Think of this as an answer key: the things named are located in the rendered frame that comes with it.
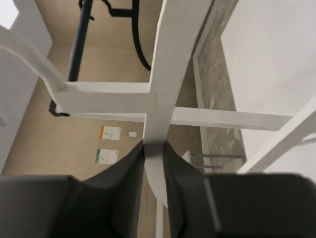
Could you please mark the black clothes hanger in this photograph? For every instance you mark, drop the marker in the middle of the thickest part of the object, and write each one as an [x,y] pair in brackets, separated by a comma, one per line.
[128,13]

